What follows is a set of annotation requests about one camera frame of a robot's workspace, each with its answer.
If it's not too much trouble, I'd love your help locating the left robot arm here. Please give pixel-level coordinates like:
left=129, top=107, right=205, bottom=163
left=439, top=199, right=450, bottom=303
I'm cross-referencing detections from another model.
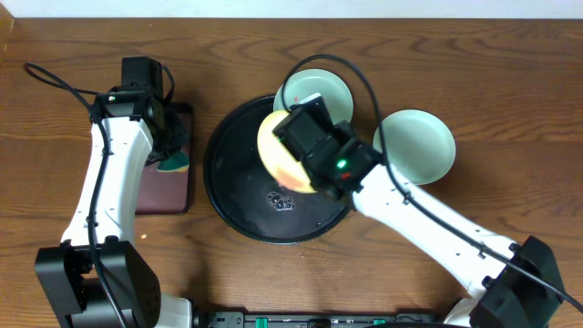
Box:
left=24, top=56, right=197, bottom=327

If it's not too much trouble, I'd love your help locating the light blue plate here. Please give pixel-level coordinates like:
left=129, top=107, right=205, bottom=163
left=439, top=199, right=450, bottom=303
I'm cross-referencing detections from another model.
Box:
left=382, top=109, right=456, bottom=185
left=272, top=69, right=353, bottom=124

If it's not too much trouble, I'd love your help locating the round black serving tray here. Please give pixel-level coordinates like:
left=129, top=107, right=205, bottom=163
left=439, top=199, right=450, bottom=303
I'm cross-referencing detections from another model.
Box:
left=203, top=95, right=350, bottom=244

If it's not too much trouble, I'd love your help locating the green and orange sponge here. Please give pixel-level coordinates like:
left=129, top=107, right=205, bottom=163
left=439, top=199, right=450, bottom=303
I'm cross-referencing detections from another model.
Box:
left=157, top=150, right=189, bottom=173

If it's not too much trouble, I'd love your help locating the yellow plate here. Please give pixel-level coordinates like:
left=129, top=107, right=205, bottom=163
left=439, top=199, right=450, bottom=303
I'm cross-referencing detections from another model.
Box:
left=257, top=110, right=316, bottom=194

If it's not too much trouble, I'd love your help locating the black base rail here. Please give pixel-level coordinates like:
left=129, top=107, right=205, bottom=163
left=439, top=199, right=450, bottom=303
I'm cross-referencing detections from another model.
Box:
left=192, top=311, right=442, bottom=328

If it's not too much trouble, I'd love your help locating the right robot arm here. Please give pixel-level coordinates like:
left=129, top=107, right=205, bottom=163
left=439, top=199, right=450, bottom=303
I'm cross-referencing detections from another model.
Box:
left=258, top=94, right=568, bottom=327

